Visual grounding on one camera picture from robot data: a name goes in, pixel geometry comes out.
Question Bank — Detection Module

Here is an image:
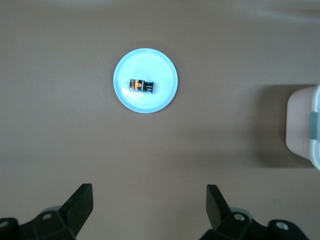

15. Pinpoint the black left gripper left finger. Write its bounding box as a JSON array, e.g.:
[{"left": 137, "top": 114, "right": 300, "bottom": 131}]
[{"left": 0, "top": 183, "right": 94, "bottom": 240}]

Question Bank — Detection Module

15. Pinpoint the white lidded storage box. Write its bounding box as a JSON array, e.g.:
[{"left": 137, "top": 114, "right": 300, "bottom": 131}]
[{"left": 285, "top": 84, "right": 320, "bottom": 171}]

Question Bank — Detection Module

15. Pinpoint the brown table mat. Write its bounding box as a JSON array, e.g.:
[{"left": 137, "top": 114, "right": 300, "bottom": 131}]
[{"left": 0, "top": 0, "right": 320, "bottom": 240}]

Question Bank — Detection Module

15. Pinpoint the orange black push-button switch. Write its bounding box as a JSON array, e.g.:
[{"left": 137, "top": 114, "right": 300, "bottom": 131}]
[{"left": 129, "top": 78, "right": 156, "bottom": 95}]

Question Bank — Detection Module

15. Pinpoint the light blue round plate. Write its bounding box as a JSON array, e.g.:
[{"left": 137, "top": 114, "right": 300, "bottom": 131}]
[{"left": 112, "top": 48, "right": 179, "bottom": 115}]

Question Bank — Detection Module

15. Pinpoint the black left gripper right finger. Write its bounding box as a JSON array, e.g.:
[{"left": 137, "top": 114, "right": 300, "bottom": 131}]
[{"left": 203, "top": 184, "right": 310, "bottom": 240}]

